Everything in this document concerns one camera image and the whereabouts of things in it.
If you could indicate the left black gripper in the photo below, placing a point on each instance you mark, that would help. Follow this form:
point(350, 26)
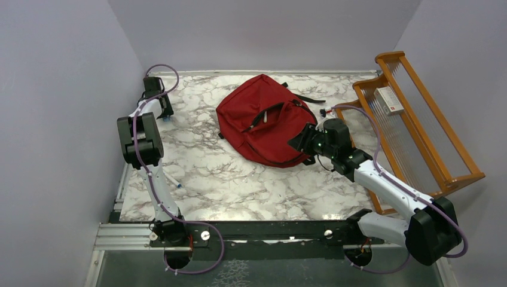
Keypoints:
point(168, 110)

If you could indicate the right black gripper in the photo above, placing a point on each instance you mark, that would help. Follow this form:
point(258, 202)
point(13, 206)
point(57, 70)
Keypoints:
point(302, 141)

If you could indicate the red backpack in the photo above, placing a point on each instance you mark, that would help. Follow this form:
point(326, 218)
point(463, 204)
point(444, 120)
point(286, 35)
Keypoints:
point(240, 119)

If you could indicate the blue capped pen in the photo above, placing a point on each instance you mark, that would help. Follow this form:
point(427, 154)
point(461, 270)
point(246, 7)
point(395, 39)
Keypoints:
point(176, 183)

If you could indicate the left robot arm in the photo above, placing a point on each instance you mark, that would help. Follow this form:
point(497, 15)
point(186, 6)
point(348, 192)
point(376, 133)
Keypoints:
point(142, 148)

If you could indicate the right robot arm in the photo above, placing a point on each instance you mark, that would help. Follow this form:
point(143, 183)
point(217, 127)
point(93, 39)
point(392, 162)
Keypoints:
point(428, 229)

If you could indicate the white red small box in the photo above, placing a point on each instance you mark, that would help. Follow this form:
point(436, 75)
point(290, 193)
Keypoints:
point(388, 100)

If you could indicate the orange wooden rack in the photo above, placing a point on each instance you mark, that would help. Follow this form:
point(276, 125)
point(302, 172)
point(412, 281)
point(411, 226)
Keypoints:
point(420, 146)

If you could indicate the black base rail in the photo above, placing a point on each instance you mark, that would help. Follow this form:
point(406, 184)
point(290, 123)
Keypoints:
point(242, 240)

